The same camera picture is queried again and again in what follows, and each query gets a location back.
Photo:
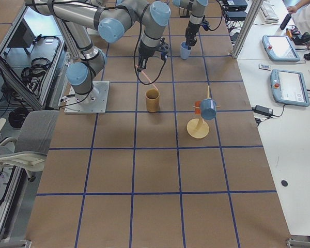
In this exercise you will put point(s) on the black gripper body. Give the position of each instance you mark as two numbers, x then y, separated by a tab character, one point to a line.
146	51
190	30

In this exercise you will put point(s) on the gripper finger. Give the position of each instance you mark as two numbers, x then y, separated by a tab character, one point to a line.
141	66

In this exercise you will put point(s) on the pink chopstick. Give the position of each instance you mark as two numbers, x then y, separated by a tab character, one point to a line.
150	86

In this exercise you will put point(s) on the light blue plastic cup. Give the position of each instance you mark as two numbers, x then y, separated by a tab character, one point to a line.
185	51

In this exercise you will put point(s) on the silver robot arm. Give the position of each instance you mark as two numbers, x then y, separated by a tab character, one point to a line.
111	23
197	19

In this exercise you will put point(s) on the orange cup on stand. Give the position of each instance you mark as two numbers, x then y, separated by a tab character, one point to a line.
197	107

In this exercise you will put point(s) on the dark blue cup on stand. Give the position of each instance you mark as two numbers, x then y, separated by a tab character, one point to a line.
208	109

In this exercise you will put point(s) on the round wooden cup stand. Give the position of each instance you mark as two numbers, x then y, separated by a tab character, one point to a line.
197	127

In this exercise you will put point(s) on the bamboo cylinder holder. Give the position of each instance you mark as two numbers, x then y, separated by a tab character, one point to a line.
152	97

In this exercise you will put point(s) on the white keyboard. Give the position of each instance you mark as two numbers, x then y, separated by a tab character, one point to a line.
267	13

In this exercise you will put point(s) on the small remote label device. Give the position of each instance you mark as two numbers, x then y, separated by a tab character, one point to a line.
264	67

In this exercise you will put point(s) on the upper teach pendant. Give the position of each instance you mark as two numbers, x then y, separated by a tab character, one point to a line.
279	48

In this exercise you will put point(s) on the teach pendant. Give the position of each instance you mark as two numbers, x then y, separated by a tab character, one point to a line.
288	87
279	48

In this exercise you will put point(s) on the white side desk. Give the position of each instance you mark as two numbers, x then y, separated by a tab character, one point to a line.
286	137

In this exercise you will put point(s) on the lower teach pendant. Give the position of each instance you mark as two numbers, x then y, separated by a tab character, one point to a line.
288	87

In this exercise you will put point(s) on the black power brick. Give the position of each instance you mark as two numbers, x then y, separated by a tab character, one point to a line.
258	109

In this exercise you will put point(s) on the black monitor on floor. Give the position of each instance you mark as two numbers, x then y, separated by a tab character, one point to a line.
22	38

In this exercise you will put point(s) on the grey office chair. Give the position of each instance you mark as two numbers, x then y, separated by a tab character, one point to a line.
29	150

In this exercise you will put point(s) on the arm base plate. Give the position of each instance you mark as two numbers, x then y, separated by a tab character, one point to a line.
92	103

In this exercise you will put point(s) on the aluminium corner post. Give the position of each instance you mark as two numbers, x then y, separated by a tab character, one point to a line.
251	16

